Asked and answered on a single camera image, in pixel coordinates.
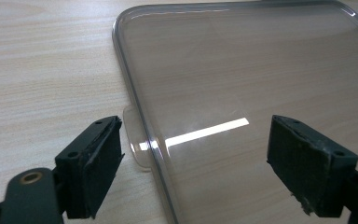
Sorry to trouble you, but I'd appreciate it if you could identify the clear grey plastic tray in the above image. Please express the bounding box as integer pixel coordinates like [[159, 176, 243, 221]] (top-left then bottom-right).
[[111, 0, 358, 224]]

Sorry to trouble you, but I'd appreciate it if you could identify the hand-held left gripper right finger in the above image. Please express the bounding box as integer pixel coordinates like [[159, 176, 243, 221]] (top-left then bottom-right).
[[266, 114, 358, 218]]

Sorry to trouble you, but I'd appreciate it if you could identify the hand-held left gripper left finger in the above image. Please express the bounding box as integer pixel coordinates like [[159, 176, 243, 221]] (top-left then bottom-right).
[[54, 115, 126, 219]]

